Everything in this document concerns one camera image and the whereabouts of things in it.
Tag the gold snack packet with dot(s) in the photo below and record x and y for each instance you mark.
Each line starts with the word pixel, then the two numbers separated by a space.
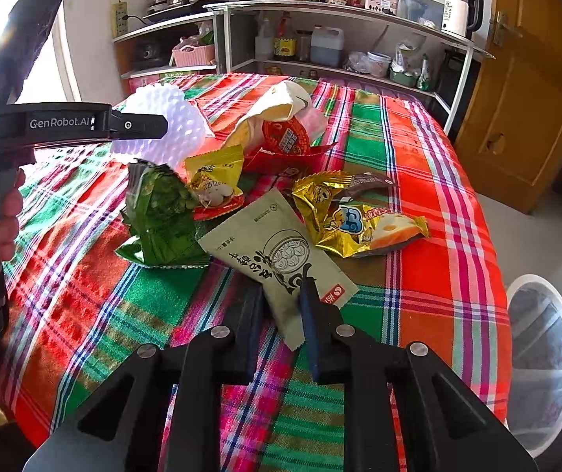
pixel 330 201

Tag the small green bottle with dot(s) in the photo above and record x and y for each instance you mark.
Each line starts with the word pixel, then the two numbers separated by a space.
pixel 423 76

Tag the black induction cooker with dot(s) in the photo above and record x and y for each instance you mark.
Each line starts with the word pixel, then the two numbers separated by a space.
pixel 182 11

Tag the green snack packet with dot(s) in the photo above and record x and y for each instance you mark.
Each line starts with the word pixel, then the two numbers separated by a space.
pixel 163 221

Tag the wide grey shelf unit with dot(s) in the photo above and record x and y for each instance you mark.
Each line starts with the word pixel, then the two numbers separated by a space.
pixel 359 14

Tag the pale green packet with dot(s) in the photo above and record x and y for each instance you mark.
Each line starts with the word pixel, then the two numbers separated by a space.
pixel 256 236

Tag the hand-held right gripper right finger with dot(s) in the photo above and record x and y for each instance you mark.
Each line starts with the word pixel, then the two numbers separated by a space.
pixel 311 324

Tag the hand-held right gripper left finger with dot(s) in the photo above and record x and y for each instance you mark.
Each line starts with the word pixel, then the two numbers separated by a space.
pixel 249 334

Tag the dark liquid plastic jug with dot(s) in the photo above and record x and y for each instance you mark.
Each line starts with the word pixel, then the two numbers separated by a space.
pixel 326 49

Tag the dark glass jar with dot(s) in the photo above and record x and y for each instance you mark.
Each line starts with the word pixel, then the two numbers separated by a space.
pixel 303 46

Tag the white electric kettle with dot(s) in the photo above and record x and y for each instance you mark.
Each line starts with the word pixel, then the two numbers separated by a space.
pixel 458 14

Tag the pink chopstick holder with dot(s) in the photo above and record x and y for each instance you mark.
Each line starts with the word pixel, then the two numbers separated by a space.
pixel 380 4

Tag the white plastic tub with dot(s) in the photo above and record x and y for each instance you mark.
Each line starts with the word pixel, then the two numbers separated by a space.
pixel 379 65

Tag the clear storage box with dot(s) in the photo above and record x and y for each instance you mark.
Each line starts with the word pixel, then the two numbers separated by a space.
pixel 421 10

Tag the yellow snack packet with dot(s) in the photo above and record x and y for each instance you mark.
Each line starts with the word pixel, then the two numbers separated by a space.
pixel 212 169

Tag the window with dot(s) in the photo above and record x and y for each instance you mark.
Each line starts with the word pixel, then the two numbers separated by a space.
pixel 62 34

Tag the crumpled clear plastic bag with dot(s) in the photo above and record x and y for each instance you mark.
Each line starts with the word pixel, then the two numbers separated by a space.
pixel 356 63

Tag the wooden door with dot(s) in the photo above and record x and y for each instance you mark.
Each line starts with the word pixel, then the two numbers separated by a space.
pixel 531 83

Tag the white trash bin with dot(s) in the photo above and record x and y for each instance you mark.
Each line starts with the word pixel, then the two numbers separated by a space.
pixel 541 354

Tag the clear plastic bottle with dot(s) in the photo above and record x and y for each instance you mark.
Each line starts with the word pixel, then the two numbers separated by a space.
pixel 263 44

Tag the person's left hand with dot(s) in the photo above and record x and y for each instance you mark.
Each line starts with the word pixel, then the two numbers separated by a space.
pixel 8 221

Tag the pink plastic basket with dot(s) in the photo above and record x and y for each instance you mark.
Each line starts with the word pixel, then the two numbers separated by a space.
pixel 193 56

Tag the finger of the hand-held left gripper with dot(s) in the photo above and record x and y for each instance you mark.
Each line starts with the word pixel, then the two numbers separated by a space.
pixel 138 125

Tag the yellow label sauce bottle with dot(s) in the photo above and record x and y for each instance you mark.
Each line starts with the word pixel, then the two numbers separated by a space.
pixel 285 42

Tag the red snack packet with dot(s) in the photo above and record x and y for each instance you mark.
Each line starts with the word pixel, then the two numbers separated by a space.
pixel 283 140

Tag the white plastic bag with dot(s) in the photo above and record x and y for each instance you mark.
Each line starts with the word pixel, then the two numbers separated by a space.
pixel 281 101

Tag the narrow grey shelf unit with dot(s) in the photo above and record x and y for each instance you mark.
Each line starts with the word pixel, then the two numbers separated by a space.
pixel 163 29

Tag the black rice cooker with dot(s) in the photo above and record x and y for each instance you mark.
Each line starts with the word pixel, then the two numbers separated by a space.
pixel 149 55

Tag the yellowed power strip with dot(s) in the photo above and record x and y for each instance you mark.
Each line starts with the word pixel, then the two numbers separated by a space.
pixel 120 18

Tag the plaid tablecloth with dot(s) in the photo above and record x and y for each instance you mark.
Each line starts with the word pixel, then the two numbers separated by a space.
pixel 433 182

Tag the white foam fruit net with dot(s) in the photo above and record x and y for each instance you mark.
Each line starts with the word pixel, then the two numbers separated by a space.
pixel 173 103

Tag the brown snack wrapper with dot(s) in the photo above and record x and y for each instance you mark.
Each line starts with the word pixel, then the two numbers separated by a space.
pixel 369 184

